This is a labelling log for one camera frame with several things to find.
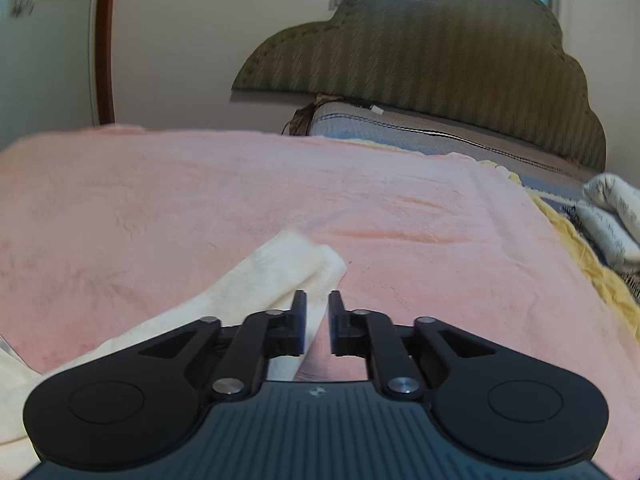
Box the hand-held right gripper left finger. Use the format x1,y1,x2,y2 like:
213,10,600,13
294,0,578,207
135,290,307,402

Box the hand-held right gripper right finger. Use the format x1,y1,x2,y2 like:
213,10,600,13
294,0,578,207
327,290,501,402

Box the cream white pants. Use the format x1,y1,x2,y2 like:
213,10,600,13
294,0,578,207
0,230,348,466

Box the pink fleece blanket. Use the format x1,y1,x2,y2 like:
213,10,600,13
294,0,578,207
0,124,640,480

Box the brown tangled object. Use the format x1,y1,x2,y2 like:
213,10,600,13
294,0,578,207
281,102,317,137

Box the grey blue mattress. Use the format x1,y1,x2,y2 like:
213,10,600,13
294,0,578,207
307,100,601,196

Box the green padded headboard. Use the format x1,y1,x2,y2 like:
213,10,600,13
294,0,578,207
230,0,608,173

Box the white patterned folded cloth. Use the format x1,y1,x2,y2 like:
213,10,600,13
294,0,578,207
575,172,640,273

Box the white floral wardrobe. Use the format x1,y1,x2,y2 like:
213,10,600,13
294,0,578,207
0,0,101,153

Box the brown wooden door frame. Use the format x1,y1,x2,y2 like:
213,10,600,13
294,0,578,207
95,0,119,127

